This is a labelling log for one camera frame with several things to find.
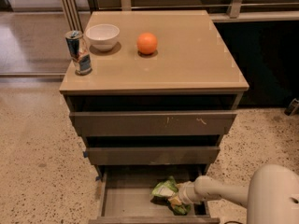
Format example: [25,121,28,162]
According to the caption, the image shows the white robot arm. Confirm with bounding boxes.
[173,164,299,224]

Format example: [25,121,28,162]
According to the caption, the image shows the white ceramic bowl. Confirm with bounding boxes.
[85,24,120,51]

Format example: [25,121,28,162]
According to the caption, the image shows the grey drawer cabinet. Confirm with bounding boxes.
[59,10,250,224]

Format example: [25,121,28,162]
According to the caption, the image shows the top grey drawer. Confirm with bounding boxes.
[70,111,236,136]

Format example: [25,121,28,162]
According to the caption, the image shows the bottom grey open drawer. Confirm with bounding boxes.
[88,165,220,224]

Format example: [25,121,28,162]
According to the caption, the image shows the green rice chip bag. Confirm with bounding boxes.
[151,176,191,216]

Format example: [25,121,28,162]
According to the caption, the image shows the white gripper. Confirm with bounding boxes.
[168,181,201,206]

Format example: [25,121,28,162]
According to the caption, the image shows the blue silver drink can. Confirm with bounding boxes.
[65,30,92,76]

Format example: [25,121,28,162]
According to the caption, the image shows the black object on floor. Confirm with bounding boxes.
[284,98,299,116]

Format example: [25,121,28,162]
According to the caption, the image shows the middle grey drawer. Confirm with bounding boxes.
[84,147,220,165]

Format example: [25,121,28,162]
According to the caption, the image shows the metal railing frame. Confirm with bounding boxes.
[61,0,299,28]

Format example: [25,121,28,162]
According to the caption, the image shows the orange fruit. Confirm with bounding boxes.
[136,33,158,55]

